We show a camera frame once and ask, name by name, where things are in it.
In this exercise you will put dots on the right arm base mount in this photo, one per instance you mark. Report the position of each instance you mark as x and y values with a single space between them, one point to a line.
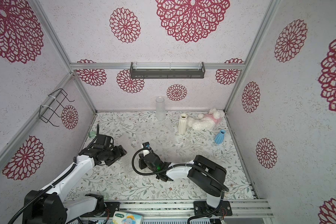
202 208

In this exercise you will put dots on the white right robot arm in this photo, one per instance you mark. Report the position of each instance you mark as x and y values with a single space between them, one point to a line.
204 173

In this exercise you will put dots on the black wall shelf rack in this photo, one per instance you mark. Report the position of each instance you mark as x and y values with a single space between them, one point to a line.
167 70

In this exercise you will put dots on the tissue pack with cartoon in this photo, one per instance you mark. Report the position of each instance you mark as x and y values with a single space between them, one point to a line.
127 218

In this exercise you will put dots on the green small box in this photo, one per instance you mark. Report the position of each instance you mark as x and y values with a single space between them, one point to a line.
92 134

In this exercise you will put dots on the white cream vase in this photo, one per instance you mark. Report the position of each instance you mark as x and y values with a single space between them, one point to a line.
182 124

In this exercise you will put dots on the white plush dog pink shirt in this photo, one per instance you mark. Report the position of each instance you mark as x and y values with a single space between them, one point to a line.
206 121

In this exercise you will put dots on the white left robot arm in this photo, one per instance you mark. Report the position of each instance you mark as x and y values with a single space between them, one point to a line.
49 205

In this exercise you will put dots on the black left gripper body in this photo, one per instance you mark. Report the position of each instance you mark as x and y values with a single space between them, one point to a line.
112 156

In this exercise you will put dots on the bubble wrap sheet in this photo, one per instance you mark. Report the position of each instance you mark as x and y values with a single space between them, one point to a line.
130 144

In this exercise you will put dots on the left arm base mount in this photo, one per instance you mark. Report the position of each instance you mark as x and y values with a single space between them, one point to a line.
109 209

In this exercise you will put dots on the bubble wrap around vase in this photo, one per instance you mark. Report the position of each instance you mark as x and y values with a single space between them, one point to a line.
178 153

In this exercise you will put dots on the blue vase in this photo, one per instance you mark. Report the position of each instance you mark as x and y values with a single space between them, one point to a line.
219 138

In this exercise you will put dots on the black wire wall basket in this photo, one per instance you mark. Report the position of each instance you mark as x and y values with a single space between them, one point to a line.
47 112

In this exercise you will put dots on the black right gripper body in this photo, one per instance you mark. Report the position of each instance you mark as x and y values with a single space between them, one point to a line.
144 161

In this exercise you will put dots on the clear glass vase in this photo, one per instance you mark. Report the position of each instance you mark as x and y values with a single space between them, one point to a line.
160 108

